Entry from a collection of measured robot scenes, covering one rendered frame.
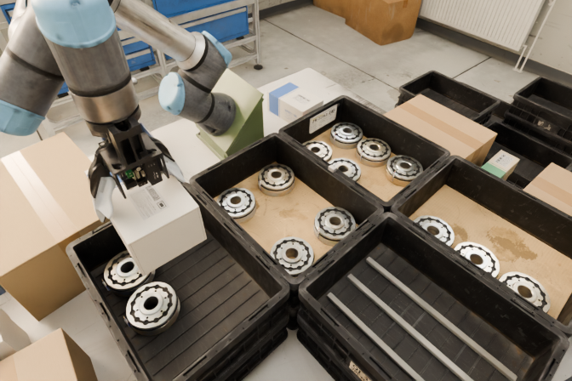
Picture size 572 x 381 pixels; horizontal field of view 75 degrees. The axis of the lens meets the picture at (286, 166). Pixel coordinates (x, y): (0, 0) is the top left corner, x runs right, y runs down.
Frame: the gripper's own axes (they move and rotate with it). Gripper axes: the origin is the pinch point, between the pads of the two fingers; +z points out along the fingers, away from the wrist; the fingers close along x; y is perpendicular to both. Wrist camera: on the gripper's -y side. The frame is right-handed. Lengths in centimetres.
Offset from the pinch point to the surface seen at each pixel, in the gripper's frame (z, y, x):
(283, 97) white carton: 32, -48, 70
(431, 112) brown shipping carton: 25, -1, 97
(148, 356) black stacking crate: 27.9, 11.9, -11.5
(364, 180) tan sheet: 28, 5, 57
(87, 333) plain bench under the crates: 40.9, -8.2, -21.4
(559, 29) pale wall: 72, -38, 341
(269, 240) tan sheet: 27.8, 4.9, 23.3
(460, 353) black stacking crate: 28, 50, 37
